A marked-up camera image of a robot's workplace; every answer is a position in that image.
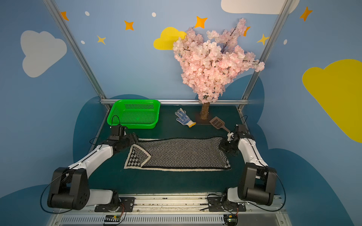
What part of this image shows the brown plastic slotted scoop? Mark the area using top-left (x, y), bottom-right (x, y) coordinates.
top-left (209, 116), bottom-right (230, 133)

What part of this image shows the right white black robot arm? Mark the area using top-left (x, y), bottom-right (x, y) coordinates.
top-left (219, 132), bottom-right (277, 206)

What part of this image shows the pink artificial blossom tree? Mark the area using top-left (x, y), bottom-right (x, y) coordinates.
top-left (173, 18), bottom-right (265, 120)

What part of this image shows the white blue work glove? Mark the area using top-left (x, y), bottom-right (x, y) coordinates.
top-left (175, 108), bottom-right (196, 128)

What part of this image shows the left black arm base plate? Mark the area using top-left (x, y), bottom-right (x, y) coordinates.
top-left (94, 197), bottom-right (135, 213)

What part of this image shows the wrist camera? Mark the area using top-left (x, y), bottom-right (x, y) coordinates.
top-left (108, 125), bottom-right (127, 141)
top-left (227, 124), bottom-right (250, 142)

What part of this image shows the green plastic basket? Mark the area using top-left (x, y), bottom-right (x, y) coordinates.
top-left (107, 99), bottom-right (161, 130)

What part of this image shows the left aluminium frame post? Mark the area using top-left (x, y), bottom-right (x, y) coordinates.
top-left (42, 0), bottom-right (107, 99)

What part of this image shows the aluminium frame post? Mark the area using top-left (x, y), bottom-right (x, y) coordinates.
top-left (42, 0), bottom-right (107, 99)
top-left (241, 0), bottom-right (293, 101)

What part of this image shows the aluminium back frame bar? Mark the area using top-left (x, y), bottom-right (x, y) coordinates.
top-left (100, 99), bottom-right (248, 105)

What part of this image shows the black white patterned scarf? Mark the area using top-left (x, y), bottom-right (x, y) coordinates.
top-left (124, 137), bottom-right (231, 172)

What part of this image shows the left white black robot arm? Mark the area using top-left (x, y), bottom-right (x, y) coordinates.
top-left (47, 133), bottom-right (139, 211)

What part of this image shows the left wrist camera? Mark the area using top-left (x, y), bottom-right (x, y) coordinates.
top-left (108, 125), bottom-right (127, 141)

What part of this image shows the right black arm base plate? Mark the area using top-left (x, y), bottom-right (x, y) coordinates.
top-left (206, 196), bottom-right (247, 212)

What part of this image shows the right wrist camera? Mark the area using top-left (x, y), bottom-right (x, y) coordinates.
top-left (227, 124), bottom-right (250, 142)

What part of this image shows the aluminium front rail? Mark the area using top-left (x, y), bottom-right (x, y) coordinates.
top-left (47, 193), bottom-right (292, 226)

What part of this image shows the right aluminium frame post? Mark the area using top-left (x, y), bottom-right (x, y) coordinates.
top-left (241, 0), bottom-right (293, 101)

